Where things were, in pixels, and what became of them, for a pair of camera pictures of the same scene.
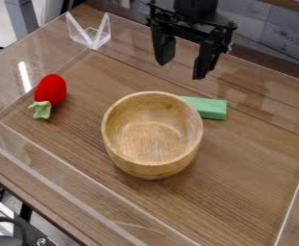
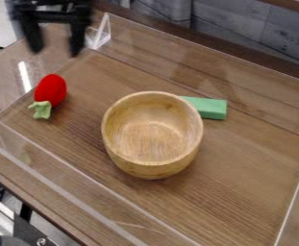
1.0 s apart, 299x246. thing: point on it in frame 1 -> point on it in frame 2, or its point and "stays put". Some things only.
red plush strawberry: x=50 y=94 stays put
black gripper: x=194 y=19 -> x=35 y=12
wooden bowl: x=152 y=131 stays put
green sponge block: x=212 y=108 stays put
